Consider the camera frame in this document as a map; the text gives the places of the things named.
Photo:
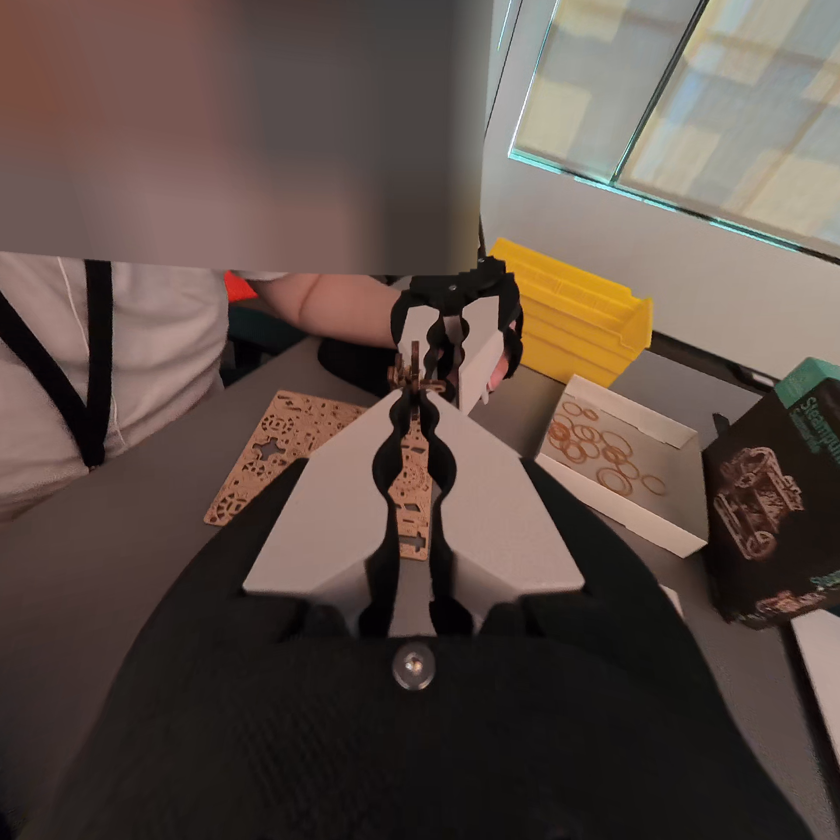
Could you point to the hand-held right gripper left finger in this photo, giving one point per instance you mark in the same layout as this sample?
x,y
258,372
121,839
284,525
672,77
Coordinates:
x,y
321,525

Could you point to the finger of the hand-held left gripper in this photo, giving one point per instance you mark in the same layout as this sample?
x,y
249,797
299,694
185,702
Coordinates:
x,y
482,348
413,328

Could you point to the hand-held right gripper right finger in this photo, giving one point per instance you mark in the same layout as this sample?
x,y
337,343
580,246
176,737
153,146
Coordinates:
x,y
512,525

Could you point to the small wooden model assembly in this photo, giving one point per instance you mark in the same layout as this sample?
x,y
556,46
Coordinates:
x,y
413,377

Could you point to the laser-cut wooden parts sheet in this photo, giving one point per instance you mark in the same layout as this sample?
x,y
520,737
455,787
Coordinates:
x,y
282,446

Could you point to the black model kit box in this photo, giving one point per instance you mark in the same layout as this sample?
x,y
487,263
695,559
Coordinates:
x,y
761,512

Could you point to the person's left hand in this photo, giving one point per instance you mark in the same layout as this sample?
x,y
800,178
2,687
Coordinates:
x,y
500,371

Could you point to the black wrist rest pad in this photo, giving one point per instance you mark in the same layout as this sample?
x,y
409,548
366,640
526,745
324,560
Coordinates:
x,y
348,367

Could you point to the yellow plastic bin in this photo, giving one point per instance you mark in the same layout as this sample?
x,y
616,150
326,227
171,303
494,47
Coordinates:
x,y
577,308

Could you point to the white cardboard tray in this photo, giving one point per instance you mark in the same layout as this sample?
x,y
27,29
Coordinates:
x,y
630,518

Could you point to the pile of rubber bands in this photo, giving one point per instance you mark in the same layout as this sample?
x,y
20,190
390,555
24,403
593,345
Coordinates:
x,y
617,454

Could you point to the window with blind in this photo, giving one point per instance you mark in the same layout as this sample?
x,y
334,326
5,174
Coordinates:
x,y
722,98

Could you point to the white board stand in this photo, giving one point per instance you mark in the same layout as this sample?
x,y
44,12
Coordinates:
x,y
820,676

